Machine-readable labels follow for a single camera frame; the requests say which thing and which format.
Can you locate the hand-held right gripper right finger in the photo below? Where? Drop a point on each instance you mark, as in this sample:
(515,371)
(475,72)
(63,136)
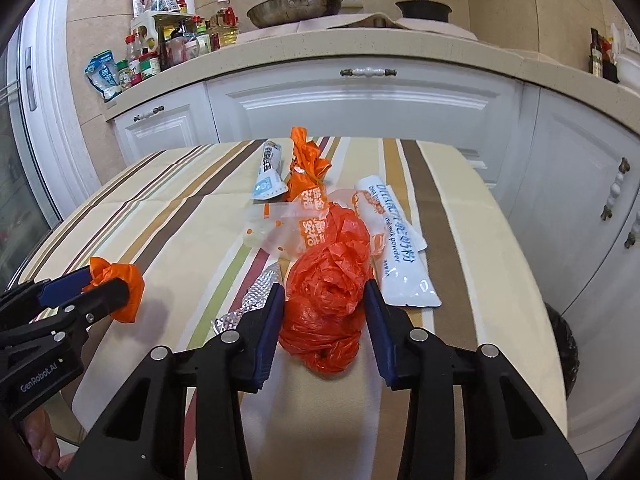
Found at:
(380,340)

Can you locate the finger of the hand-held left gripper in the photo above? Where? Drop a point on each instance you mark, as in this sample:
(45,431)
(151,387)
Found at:
(100,297)
(65,285)

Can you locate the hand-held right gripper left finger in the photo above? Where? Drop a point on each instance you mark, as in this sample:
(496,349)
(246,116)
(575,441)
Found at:
(267,340)

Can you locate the small orange plastic scrap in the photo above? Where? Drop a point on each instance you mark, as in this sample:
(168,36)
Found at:
(125,285)

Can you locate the silver foil wrapper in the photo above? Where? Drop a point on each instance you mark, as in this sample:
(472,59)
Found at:
(255,295)

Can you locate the red plastic bag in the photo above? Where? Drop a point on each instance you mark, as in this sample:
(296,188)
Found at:
(320,300)

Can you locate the long white sachet packet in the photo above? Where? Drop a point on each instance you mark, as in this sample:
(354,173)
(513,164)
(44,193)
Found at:
(400,270)

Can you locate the clear bag with orange print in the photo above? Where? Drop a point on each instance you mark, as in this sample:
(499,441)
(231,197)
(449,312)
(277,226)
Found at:
(285,230)

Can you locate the white and blue packet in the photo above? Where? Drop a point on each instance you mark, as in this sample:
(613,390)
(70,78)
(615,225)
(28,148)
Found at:
(267,175)

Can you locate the orange plastic bag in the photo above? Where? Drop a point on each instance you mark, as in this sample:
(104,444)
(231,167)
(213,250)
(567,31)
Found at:
(305,170)

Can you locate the trash bin with black liner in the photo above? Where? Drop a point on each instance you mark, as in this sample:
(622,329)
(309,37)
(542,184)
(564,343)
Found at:
(562,345)

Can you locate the person's left hand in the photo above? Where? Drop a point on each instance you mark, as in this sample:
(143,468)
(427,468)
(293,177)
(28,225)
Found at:
(42,435)

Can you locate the striped tablecloth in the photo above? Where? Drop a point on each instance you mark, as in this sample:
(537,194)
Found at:
(175,200)

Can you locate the white framed glass door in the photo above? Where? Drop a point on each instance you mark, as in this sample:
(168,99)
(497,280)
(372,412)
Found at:
(30,160)

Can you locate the small white cabinet door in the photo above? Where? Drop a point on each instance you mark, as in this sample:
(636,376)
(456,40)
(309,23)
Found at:
(170,135)

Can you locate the blue snack bag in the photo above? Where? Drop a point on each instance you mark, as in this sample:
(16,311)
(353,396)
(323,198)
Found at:
(104,75)

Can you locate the wide white cabinet door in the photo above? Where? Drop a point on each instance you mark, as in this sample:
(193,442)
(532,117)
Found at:
(375,105)

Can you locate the tall white cabinet door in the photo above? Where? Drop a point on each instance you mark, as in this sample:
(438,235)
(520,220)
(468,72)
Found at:
(575,200)

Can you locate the group of condiment bottles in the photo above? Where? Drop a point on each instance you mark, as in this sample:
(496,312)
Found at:
(170,42)

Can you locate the beige stone countertop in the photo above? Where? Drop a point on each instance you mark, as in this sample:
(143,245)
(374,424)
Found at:
(300,55)

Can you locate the black cooking pot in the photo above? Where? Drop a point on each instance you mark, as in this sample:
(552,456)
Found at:
(424,10)

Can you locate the dark sauce bottles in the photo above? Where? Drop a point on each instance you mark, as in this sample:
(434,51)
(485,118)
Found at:
(600,55)

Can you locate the white container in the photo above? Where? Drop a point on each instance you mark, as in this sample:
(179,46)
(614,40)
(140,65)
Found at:
(631,69)

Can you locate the white wall socket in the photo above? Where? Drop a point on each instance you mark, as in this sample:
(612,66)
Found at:
(625,37)

